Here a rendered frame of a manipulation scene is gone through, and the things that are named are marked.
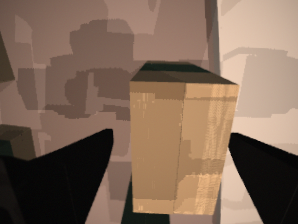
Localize long shallow beige tray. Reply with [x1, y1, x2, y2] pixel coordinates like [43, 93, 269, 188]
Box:
[211, 0, 298, 224]

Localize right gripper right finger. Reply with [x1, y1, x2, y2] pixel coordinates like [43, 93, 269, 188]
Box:
[228, 132, 298, 224]

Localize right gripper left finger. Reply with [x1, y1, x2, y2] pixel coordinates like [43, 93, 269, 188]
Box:
[0, 129, 114, 224]

